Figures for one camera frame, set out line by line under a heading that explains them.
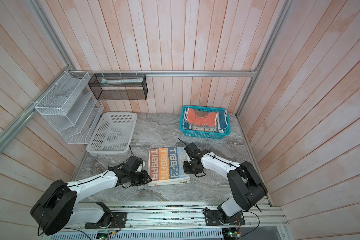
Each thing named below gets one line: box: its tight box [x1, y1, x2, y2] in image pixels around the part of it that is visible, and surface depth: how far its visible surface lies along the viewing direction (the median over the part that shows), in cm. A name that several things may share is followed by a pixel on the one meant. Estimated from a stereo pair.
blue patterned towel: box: [183, 110, 228, 129], surface depth 103 cm
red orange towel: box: [186, 107, 218, 127], surface depth 110 cm
